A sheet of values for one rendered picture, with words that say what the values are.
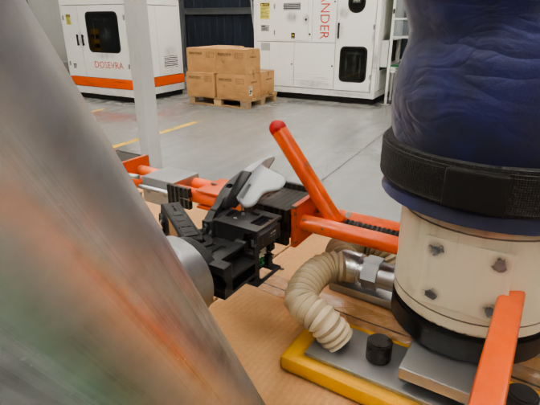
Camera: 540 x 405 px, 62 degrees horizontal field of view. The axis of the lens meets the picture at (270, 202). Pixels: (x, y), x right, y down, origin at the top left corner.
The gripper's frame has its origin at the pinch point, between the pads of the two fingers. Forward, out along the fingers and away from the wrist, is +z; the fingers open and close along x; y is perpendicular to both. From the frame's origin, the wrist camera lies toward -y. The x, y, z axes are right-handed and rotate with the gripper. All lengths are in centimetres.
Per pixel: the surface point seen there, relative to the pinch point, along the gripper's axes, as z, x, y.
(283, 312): -4.6, -13.2, 5.2
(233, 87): 535, -75, -408
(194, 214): 14.3, -13.2, -27.8
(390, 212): 255, -107, -55
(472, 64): -10.1, 21.4, 25.3
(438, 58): -9.1, 21.7, 22.4
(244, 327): -10.2, -13.2, 2.6
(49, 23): 582, 18, -941
